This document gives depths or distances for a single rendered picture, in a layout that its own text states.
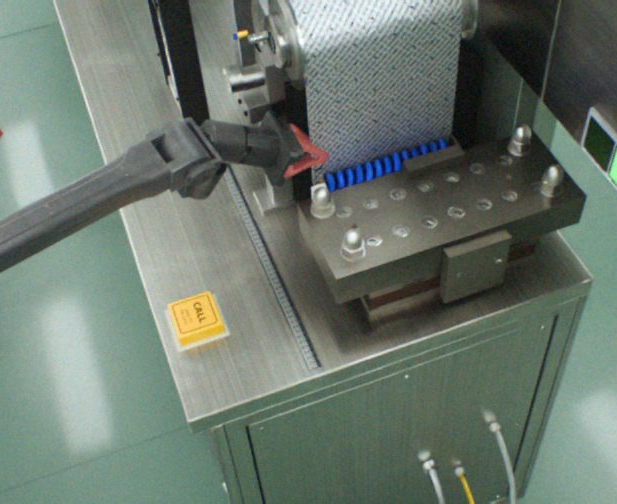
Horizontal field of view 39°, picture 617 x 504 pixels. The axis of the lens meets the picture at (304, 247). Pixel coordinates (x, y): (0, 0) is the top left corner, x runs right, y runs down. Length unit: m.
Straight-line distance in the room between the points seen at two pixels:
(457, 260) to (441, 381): 0.26
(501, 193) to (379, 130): 0.21
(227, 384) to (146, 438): 1.04
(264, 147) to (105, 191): 0.24
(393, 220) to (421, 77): 0.21
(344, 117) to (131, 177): 0.34
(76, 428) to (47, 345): 0.29
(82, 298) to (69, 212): 1.50
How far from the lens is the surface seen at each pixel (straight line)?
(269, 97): 1.32
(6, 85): 3.42
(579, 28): 1.20
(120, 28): 1.94
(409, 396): 1.46
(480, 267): 1.32
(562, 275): 1.42
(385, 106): 1.31
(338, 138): 1.32
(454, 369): 1.45
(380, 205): 1.31
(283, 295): 1.37
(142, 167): 1.15
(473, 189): 1.34
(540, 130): 1.75
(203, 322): 1.33
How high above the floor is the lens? 1.99
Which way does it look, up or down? 50 degrees down
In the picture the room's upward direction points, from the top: 5 degrees counter-clockwise
